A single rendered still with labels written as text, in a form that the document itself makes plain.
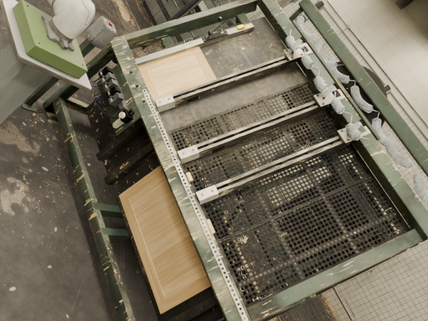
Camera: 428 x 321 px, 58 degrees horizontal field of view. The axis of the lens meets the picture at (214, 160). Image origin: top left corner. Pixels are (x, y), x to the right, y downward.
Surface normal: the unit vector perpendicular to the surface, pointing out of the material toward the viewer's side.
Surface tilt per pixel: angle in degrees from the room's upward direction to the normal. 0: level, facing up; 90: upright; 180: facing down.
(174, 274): 90
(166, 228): 90
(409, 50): 90
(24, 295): 0
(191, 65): 58
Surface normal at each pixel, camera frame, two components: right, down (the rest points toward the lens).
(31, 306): 0.78, -0.54
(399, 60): -0.48, -0.18
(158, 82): 0.01, -0.46
